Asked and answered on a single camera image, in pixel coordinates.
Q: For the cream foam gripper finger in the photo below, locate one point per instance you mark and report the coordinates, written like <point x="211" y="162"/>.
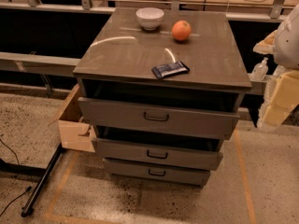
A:
<point x="281" y="97"/>

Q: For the grey top drawer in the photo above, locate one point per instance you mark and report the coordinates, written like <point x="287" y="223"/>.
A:
<point x="158" y="119"/>

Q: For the grey drawer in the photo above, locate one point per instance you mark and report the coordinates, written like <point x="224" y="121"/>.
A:
<point x="156" y="172"/>
<point x="158" y="119"/>
<point x="171" y="156"/>

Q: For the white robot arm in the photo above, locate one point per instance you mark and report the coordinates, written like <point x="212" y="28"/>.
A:
<point x="283" y="44"/>

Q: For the grey drawer cabinet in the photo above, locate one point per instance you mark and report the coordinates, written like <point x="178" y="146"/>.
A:
<point x="117" y="67"/>

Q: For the grey bottom drawer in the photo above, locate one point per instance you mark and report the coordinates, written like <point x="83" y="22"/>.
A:
<point x="156" y="172"/>

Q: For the grey middle drawer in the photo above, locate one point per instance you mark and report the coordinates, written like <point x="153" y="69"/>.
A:
<point x="171" y="156"/>

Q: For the clear sanitizer bottle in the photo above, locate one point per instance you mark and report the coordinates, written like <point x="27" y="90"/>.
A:
<point x="260" y="70"/>

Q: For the dark blue snack packet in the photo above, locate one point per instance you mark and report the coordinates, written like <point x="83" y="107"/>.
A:
<point x="170" y="69"/>

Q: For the orange fruit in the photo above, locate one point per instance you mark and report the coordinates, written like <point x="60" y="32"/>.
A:
<point x="181" y="30"/>

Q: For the white ceramic bowl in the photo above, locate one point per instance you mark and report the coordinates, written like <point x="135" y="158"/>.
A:
<point x="149" y="18"/>

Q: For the brown cardboard box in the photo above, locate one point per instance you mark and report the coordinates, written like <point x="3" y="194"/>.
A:
<point x="75" y="132"/>

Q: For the black metal stand leg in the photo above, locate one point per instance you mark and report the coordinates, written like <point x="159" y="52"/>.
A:
<point x="28" y="209"/>

